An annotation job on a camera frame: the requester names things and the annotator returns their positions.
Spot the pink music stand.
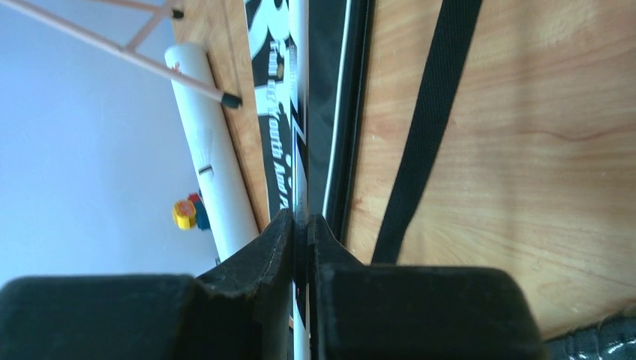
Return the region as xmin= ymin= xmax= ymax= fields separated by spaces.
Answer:
xmin=1 ymin=0 xmax=242 ymax=109

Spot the yellow blue toy block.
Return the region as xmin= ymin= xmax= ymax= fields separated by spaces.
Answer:
xmin=172 ymin=193 xmax=211 ymax=231

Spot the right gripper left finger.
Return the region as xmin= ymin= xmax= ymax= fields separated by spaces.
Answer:
xmin=1 ymin=210 xmax=293 ymax=359

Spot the white shuttlecock tube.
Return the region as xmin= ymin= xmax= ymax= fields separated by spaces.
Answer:
xmin=164 ymin=42 xmax=260 ymax=263

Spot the black sport racket bag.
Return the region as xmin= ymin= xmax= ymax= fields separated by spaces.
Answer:
xmin=243 ymin=0 xmax=484 ymax=266

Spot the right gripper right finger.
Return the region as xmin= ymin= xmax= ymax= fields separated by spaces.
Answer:
xmin=307 ymin=215 xmax=547 ymax=359

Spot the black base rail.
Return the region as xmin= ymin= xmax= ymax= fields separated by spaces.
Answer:
xmin=545 ymin=303 xmax=635 ymax=360

